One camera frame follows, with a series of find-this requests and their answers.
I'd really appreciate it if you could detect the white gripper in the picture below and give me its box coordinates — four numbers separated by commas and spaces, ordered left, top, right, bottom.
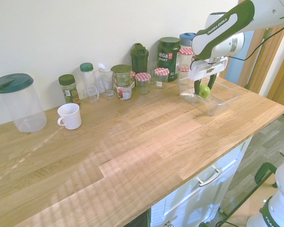
187, 56, 229, 96

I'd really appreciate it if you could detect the green apple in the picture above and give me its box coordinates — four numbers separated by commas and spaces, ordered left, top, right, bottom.
198, 84, 212, 99

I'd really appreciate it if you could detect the clear plastic rectangular container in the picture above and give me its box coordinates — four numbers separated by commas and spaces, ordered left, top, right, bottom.
177, 75, 239, 117

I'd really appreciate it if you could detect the tall jar red gingham lid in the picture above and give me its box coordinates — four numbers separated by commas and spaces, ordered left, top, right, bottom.
178, 47, 194, 70

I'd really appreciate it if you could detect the dark green protein tub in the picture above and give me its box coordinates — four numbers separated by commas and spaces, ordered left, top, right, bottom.
157, 36, 182, 83

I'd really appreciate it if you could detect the dark green shaker bottle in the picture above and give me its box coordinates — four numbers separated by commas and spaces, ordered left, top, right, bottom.
130, 43, 150, 75

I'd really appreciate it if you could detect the white yogurt cup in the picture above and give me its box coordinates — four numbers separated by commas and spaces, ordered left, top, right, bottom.
115, 84, 134, 101

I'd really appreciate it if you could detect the green yogurt cup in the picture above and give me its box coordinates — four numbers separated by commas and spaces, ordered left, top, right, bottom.
111, 64, 133, 87

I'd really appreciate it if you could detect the tall footed clear glass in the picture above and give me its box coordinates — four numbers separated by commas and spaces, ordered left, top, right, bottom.
98, 66, 117, 99

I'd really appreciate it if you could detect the green clamp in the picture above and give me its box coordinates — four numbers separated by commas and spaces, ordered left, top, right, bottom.
254, 161, 279, 185

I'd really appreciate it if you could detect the clear bottle green cap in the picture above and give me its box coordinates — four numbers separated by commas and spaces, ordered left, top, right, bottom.
79, 62, 99, 104

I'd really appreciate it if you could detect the white kitchen cabinet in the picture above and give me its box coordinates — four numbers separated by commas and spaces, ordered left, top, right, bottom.
150, 136, 253, 227

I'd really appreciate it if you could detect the spice jar dark lid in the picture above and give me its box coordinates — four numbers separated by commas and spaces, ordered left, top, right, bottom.
58, 74, 81, 106

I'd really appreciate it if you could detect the white ceramic mug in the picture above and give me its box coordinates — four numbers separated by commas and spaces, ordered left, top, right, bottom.
57, 103, 82, 131

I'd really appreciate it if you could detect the dark steel dishwasher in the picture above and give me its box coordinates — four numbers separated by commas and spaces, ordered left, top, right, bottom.
127, 209, 150, 227

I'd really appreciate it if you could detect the clear pitcher green lid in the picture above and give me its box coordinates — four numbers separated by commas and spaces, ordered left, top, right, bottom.
0, 73, 48, 133

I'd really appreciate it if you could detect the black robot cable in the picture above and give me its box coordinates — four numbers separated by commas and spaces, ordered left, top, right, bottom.
227, 13, 284, 62

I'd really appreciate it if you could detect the silver drawer handle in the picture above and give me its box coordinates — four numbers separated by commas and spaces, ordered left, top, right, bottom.
195, 167, 223, 188

